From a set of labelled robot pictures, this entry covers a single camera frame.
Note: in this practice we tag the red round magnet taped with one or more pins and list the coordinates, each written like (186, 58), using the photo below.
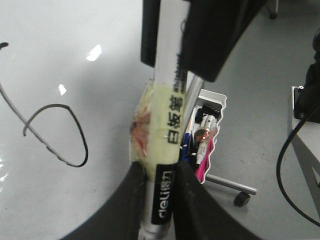
(140, 125)

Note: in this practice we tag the white black whiteboard marker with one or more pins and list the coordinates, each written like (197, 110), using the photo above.
(166, 120)

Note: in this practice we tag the grey metal base plate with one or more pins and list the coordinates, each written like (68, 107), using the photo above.
(306, 145)

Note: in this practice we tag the pink eraser cloth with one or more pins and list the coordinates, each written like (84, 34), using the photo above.
(203, 159)

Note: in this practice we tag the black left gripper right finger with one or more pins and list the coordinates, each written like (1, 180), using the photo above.
(213, 27)

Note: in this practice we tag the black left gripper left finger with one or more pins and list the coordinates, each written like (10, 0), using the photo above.
(196, 215)

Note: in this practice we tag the metal stand leg with caster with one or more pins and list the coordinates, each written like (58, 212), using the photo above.
(245, 192)

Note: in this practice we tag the white marker in tray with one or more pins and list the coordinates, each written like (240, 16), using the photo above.
(212, 123)

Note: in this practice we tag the white whiteboard surface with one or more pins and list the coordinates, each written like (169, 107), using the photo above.
(70, 80)

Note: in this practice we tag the white marker tray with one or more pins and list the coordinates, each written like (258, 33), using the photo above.
(204, 97)

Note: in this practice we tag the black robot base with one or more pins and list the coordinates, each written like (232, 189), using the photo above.
(309, 97)

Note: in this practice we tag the blue marker in tray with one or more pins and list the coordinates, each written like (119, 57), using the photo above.
(184, 148)

